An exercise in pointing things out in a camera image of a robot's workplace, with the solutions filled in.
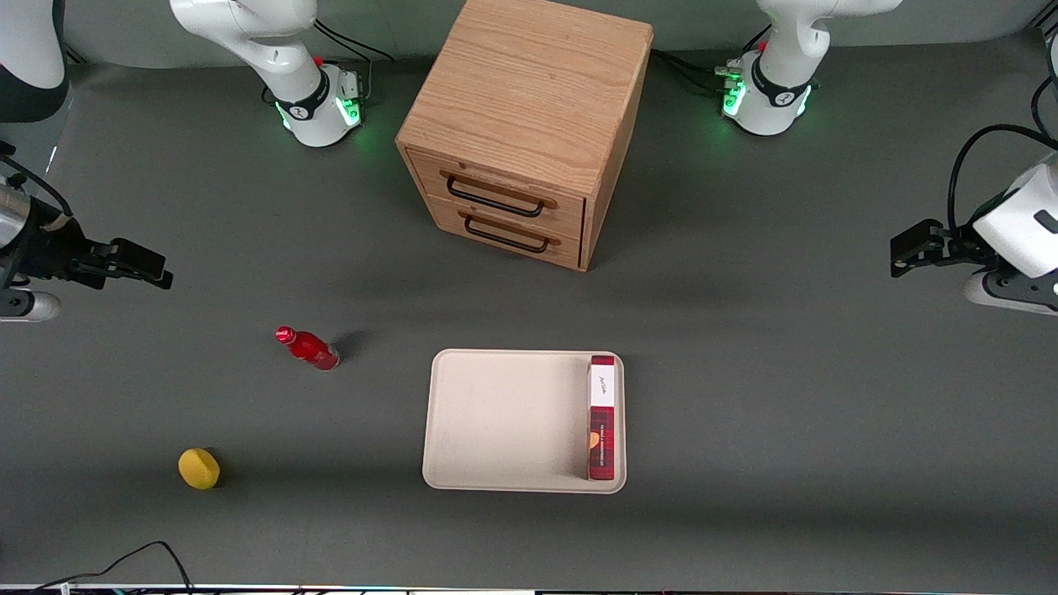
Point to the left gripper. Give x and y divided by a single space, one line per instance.
952 245

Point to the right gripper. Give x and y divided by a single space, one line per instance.
51 249

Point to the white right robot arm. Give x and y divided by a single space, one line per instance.
281 49

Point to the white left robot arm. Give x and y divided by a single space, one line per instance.
777 74

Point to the red coke bottle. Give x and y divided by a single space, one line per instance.
312 349

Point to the beige rectangular tray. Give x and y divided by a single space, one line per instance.
504 421

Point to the yellow lemon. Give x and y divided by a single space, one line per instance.
199 468

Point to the red tartan shortbread box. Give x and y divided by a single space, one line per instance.
602 397

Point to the wooden drawer front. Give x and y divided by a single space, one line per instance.
570 216
570 252

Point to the wooden drawer cabinet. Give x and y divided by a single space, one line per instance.
529 83

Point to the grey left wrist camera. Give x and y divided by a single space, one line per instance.
1004 293

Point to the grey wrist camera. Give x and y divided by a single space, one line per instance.
29 306
1004 293

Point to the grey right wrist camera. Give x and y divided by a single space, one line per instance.
29 306

